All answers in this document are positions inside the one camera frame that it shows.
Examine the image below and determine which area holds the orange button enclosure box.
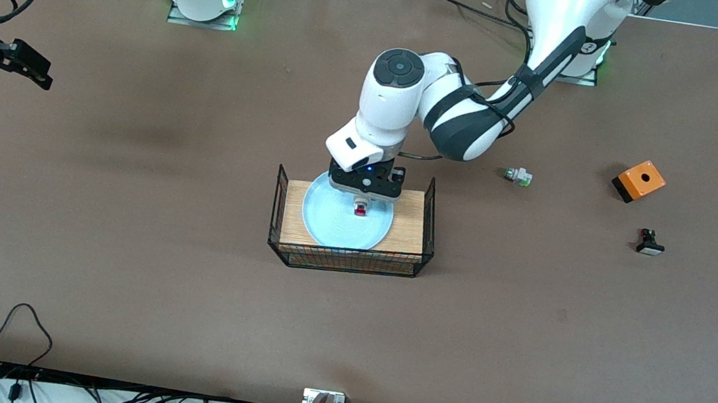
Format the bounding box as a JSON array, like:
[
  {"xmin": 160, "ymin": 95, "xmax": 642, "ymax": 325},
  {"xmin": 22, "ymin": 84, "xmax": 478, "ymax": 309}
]
[{"xmin": 609, "ymin": 155, "xmax": 670, "ymax": 208}]

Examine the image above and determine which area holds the black square white-capped button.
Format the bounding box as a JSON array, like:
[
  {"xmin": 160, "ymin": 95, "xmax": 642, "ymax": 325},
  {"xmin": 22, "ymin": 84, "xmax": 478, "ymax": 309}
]
[{"xmin": 635, "ymin": 226, "xmax": 668, "ymax": 257}]

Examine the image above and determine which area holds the black wire basket rack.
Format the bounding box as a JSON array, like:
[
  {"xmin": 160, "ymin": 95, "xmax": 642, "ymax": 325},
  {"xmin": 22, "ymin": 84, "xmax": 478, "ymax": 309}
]
[{"xmin": 265, "ymin": 156, "xmax": 444, "ymax": 285}]

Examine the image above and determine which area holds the wooden board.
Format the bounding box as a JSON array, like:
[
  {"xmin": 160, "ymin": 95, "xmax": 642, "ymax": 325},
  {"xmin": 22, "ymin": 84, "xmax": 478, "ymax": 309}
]
[{"xmin": 279, "ymin": 174, "xmax": 431, "ymax": 263}]

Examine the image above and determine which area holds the light blue round plate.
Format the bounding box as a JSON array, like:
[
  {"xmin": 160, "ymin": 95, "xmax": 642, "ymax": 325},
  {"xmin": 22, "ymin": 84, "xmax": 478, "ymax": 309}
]
[{"xmin": 296, "ymin": 168, "xmax": 399, "ymax": 256}]

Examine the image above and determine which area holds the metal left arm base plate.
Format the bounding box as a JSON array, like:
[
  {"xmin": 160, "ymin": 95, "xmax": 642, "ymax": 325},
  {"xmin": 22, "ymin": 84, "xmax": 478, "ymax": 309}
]
[{"xmin": 552, "ymin": 34, "xmax": 605, "ymax": 88}]

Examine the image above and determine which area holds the black looped cable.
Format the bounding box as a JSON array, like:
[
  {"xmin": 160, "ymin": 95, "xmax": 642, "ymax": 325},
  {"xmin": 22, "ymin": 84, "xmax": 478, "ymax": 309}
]
[{"xmin": 0, "ymin": 300, "xmax": 58, "ymax": 373}]

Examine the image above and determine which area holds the green push button switch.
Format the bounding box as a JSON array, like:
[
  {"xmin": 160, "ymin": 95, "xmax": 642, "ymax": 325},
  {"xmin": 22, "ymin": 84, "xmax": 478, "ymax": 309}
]
[{"xmin": 502, "ymin": 166, "xmax": 534, "ymax": 188}]

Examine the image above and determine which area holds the black cable on table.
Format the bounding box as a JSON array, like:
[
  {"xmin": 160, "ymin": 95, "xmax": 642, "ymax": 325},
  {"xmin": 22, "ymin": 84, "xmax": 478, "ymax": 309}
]
[{"xmin": 404, "ymin": 0, "xmax": 532, "ymax": 32}]

